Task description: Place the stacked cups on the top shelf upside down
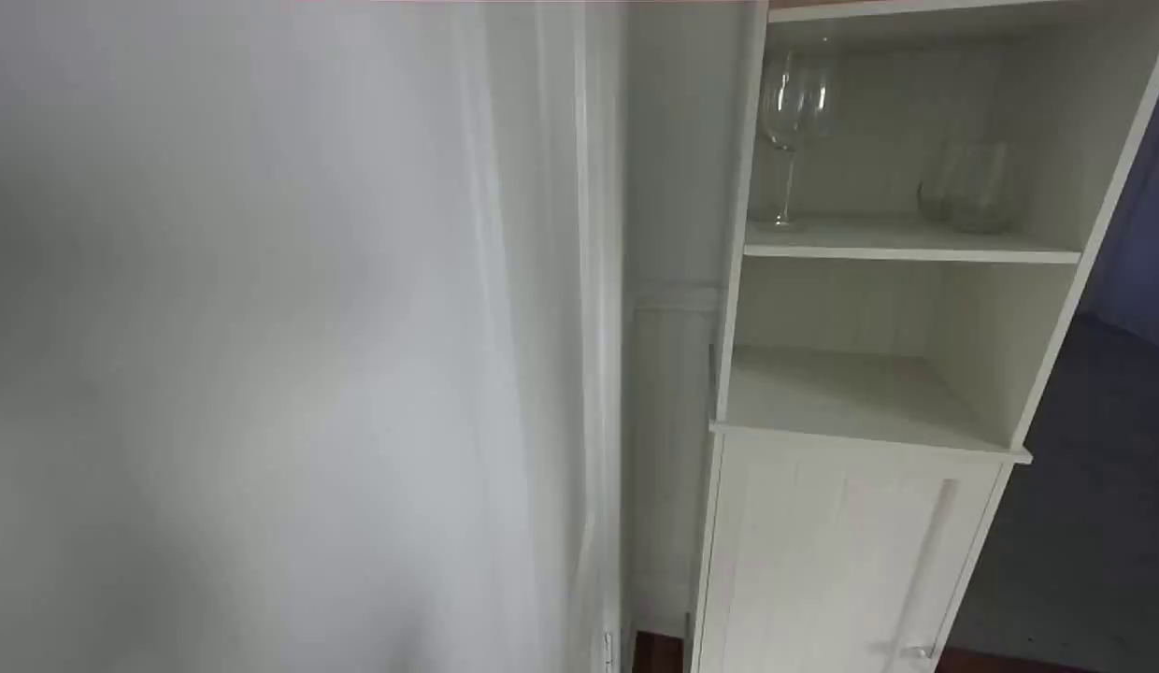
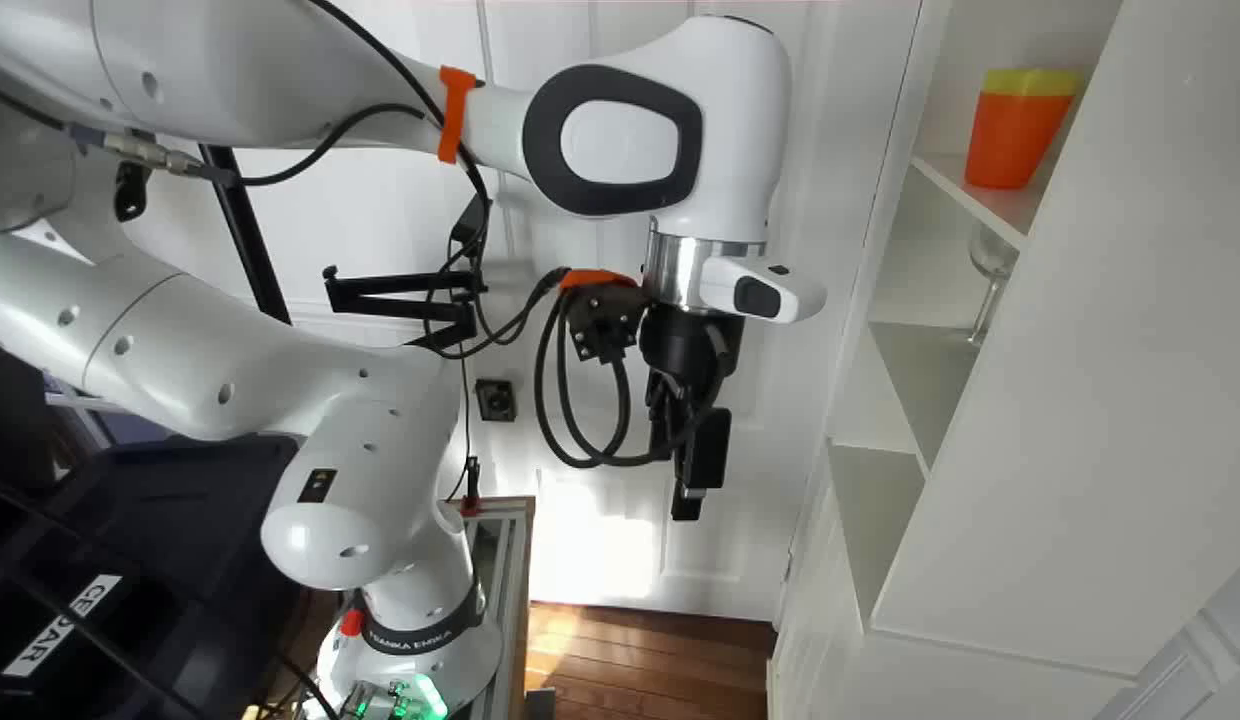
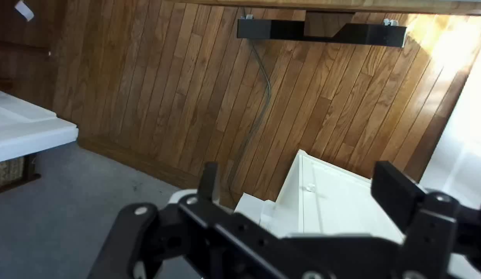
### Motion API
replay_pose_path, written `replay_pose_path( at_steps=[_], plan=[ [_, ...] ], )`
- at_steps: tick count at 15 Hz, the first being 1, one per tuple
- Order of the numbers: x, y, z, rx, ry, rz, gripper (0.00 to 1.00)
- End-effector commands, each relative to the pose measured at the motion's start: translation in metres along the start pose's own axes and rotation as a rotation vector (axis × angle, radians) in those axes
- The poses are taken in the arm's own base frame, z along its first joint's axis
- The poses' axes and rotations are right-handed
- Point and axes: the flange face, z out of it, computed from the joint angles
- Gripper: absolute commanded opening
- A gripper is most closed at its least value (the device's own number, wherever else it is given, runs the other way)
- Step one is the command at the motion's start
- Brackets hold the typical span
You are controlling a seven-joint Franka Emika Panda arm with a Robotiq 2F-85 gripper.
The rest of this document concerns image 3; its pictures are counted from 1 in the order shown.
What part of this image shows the white shelf cabinet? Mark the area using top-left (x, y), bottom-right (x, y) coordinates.
top-left (167, 148), bottom-right (408, 245)

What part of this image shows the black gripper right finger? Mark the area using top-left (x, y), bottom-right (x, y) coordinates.
top-left (371, 160), bottom-right (481, 279)

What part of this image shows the black metal bracket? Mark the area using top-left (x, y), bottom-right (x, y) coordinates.
top-left (236, 16), bottom-right (408, 50)

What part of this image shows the white furniture top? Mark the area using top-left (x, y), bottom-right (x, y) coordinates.
top-left (0, 90), bottom-right (80, 166)

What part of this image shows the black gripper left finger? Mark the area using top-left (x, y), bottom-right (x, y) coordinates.
top-left (87, 162), bottom-right (237, 279)

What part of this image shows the wooden table edge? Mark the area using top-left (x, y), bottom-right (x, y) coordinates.
top-left (188, 0), bottom-right (481, 18)

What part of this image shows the white panelled door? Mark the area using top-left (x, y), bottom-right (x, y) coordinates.
top-left (419, 22), bottom-right (481, 211)

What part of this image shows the white paper scrap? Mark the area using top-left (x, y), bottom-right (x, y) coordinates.
top-left (12, 0), bottom-right (35, 24)

